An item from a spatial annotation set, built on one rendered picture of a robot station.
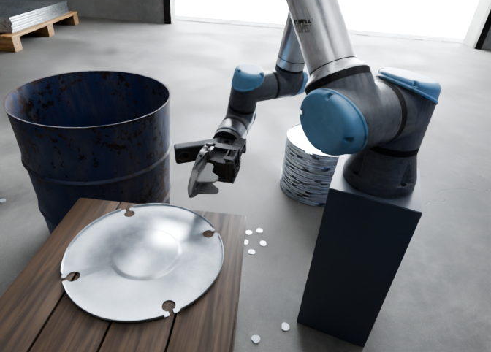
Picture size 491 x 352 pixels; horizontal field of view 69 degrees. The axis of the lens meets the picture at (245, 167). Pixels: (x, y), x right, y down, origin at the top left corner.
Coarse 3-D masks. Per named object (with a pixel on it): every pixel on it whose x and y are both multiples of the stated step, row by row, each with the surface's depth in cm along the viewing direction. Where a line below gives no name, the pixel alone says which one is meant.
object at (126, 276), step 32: (96, 224) 72; (128, 224) 73; (160, 224) 74; (192, 224) 75; (64, 256) 64; (96, 256) 65; (128, 256) 65; (160, 256) 66; (192, 256) 67; (64, 288) 58; (96, 288) 59; (128, 288) 60; (160, 288) 60; (192, 288) 61; (128, 320) 54
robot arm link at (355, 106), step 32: (288, 0) 63; (320, 0) 59; (320, 32) 59; (320, 64) 59; (352, 64) 57; (320, 96) 57; (352, 96) 56; (384, 96) 59; (320, 128) 59; (352, 128) 55; (384, 128) 59
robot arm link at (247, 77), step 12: (240, 72) 85; (252, 72) 85; (264, 72) 90; (240, 84) 86; (252, 84) 85; (264, 84) 88; (276, 84) 90; (240, 96) 88; (252, 96) 88; (264, 96) 90; (240, 108) 90; (252, 108) 91
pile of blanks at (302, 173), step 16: (288, 144) 138; (288, 160) 142; (304, 160) 134; (320, 160) 129; (336, 160) 129; (288, 176) 142; (304, 176) 136; (320, 176) 133; (288, 192) 145; (304, 192) 139; (320, 192) 138
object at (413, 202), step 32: (352, 192) 72; (416, 192) 73; (352, 224) 75; (384, 224) 72; (416, 224) 69; (320, 256) 82; (352, 256) 79; (384, 256) 76; (320, 288) 87; (352, 288) 83; (384, 288) 80; (320, 320) 92; (352, 320) 88
